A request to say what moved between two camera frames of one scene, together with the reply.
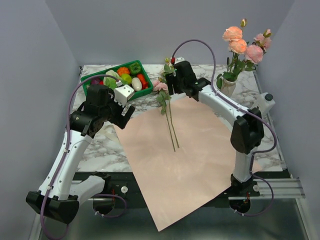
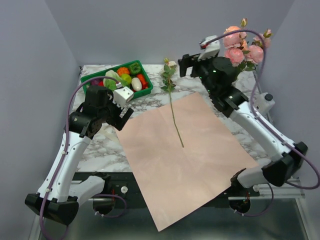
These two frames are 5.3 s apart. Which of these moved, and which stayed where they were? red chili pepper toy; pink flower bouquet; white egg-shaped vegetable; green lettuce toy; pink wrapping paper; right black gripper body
Moved: pink flower bouquet; right black gripper body
Stayed: red chili pepper toy; green lettuce toy; white egg-shaped vegetable; pink wrapping paper
